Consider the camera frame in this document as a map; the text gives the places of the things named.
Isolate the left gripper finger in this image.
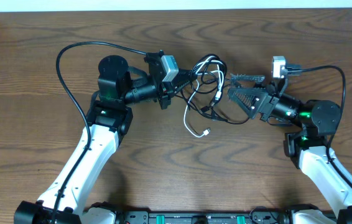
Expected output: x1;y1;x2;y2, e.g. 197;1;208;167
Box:
174;69;197;82
171;80;192;94

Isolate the black cable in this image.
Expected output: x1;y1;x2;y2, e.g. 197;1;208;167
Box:
174;54;251;126

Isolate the right camera cable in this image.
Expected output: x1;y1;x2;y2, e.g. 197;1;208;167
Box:
283;63;352;209

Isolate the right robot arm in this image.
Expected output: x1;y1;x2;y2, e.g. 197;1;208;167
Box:
228;65;352;223

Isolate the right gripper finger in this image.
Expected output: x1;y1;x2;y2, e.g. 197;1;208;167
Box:
230;74;266;83
227;87;269;119

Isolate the left camera cable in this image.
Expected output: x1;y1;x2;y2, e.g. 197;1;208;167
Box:
49;41;148;224

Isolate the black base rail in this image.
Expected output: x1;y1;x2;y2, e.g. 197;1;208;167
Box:
82;202;338;224

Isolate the white cable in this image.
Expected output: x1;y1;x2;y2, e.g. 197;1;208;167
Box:
183;55;226;139

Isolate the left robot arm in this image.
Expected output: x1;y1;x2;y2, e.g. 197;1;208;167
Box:
14;52;197;224

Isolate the camera cable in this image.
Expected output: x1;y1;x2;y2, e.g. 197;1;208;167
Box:
49;41;148;224
283;63;352;209

